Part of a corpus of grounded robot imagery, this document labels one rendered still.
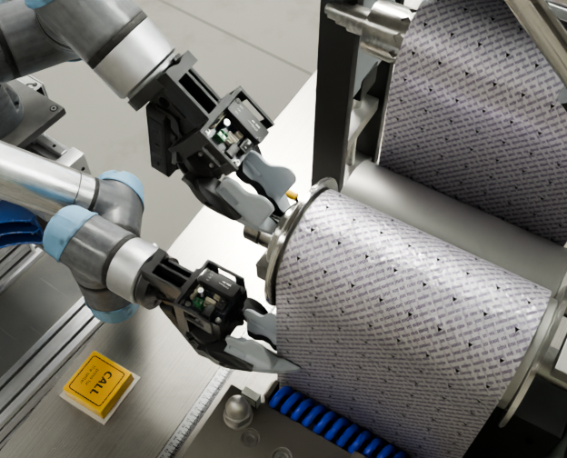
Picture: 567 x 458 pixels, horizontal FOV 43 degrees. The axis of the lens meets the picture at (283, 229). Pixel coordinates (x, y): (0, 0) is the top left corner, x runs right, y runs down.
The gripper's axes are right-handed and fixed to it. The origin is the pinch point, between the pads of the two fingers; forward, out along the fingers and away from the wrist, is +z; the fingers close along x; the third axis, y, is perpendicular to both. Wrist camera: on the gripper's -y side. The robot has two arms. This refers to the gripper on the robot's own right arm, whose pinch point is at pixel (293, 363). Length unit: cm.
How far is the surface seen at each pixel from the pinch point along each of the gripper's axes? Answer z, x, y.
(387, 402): 12.0, -0.3, 4.2
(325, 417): 5.9, -2.1, -4.7
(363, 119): -12.0, 41.9, -2.9
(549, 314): 22.0, 7.3, 21.5
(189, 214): -80, 70, -109
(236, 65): -105, 137, -109
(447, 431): 18.8, -0.3, 5.1
